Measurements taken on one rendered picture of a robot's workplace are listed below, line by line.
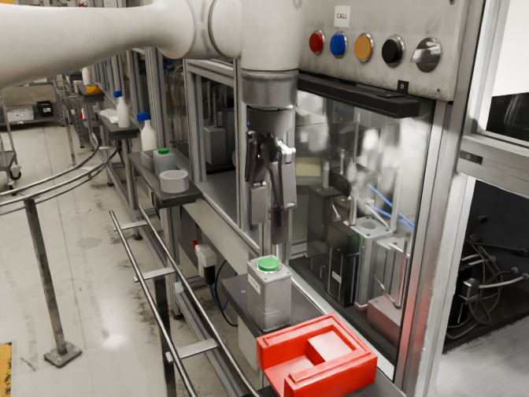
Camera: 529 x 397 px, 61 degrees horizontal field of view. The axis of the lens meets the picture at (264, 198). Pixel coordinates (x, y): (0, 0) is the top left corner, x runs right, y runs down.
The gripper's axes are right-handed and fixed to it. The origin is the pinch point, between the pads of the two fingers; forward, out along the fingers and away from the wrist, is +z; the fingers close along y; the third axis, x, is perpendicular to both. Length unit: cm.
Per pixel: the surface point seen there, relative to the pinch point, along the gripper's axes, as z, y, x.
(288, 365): 20.6, -13.9, 3.1
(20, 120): 101, 591, 59
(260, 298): 14.5, -2.4, 2.9
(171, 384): 71, 41, 12
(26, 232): 114, 266, 57
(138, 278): 31, 41, 18
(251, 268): 10.0, 1.1, 2.9
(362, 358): 15.9, -22.0, -5.5
